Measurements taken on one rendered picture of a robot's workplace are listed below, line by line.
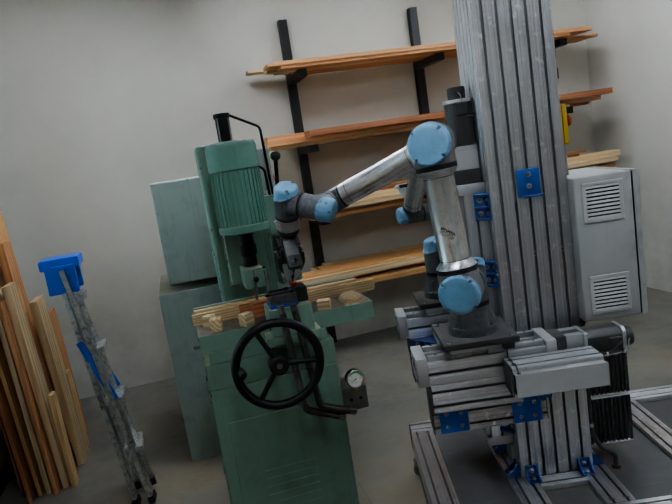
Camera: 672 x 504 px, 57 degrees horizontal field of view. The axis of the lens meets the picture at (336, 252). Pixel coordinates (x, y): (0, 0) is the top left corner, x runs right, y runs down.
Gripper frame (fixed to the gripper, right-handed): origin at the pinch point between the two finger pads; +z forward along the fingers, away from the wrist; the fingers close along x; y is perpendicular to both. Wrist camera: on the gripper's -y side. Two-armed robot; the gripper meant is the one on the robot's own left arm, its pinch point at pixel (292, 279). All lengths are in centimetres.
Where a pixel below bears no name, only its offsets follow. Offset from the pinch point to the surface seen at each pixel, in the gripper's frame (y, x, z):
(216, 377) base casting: -12.7, 30.1, 24.4
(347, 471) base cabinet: -35, -8, 63
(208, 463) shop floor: 35, 41, 139
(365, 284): 9.2, -29.3, 17.3
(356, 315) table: -7.5, -20.2, 15.2
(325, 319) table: -7.0, -9.2, 14.4
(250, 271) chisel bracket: 12.6, 12.1, 3.5
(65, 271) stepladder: 70, 83, 32
